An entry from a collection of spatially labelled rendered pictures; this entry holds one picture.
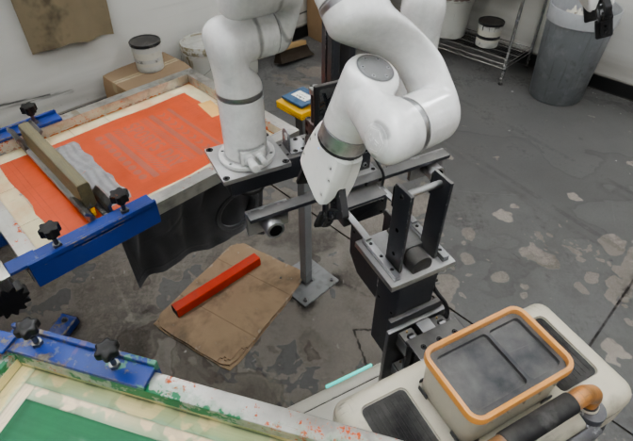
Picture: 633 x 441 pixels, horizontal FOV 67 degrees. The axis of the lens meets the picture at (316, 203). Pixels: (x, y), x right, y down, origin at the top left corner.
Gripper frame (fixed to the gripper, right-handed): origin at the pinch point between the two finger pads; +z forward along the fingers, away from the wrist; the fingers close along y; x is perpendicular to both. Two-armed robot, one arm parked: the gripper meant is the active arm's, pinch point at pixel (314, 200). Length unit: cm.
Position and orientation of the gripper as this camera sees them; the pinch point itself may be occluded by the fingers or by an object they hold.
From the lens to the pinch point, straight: 82.4
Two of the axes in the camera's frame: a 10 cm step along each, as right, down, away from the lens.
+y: 3.4, 8.1, -4.8
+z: -2.7, 5.8, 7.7
